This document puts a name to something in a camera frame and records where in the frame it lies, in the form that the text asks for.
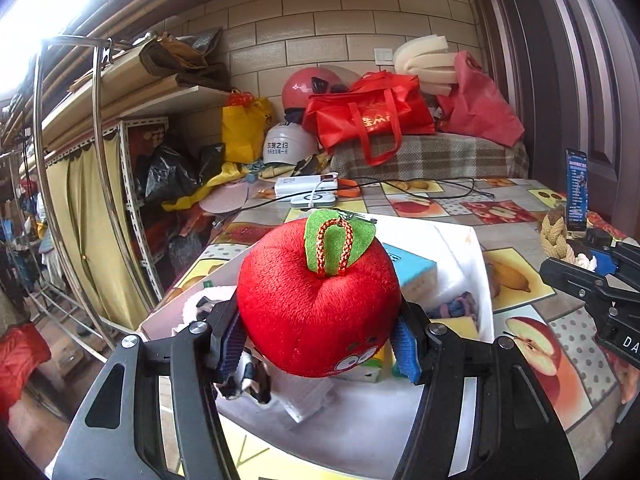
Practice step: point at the blue yellow sponge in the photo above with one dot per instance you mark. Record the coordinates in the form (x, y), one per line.
(412, 270)

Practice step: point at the wall light switch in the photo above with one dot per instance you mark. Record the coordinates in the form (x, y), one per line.
(384, 56)

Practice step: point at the white power bank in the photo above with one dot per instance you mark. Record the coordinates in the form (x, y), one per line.
(300, 185)

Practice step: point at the pink hand fan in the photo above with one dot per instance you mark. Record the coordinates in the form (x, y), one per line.
(225, 200)

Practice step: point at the wooden board shelf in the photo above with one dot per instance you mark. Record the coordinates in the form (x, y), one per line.
(125, 95)

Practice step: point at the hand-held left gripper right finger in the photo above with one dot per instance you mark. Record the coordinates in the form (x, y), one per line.
(405, 355)

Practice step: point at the white helmet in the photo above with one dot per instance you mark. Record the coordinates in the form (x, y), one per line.
(287, 142)

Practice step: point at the folded brown tarp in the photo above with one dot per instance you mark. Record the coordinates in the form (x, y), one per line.
(180, 57)

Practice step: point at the red apple plush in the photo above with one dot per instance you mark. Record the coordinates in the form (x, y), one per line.
(310, 310)

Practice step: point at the bundle of bamboo poles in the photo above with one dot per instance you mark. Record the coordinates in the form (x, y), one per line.
(150, 5)

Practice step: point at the white round-marked charger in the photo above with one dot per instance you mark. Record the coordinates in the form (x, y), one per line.
(315, 200)

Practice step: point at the brown wooden door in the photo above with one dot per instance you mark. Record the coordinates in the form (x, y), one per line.
(560, 60)

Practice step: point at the stainless steel rack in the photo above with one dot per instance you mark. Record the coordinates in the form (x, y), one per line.
(100, 160)

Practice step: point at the plaid blanket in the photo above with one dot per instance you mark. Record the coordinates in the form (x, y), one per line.
(440, 157)

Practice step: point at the red cloth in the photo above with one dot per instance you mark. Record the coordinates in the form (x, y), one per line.
(22, 360)

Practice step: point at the fruit print tablecloth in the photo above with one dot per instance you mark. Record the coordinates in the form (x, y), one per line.
(525, 210)

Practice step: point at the plain red bag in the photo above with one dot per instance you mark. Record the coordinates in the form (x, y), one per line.
(480, 105)

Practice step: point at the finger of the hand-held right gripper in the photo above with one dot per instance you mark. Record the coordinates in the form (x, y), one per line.
(607, 260)
(570, 275)

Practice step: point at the red helmet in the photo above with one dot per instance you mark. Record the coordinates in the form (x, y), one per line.
(305, 90)

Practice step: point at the white angle steel frame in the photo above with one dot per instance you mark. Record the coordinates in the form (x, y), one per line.
(131, 185)

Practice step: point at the blue packaged item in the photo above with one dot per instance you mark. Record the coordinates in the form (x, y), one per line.
(577, 190)

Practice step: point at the yellow shopping bag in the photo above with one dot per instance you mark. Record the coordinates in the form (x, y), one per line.
(242, 127)

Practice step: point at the cream foam rolls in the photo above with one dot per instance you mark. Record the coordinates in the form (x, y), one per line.
(420, 62)

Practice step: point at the yellow green curtain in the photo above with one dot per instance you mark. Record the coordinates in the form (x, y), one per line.
(85, 220)

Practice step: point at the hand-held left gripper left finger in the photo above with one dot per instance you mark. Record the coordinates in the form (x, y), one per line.
(232, 345)

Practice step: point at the white foam block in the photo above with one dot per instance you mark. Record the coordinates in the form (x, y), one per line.
(310, 400)

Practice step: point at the cow print plush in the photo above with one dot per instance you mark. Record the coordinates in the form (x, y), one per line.
(200, 305)

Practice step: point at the black plastic bag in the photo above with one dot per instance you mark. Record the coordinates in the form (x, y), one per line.
(167, 170)

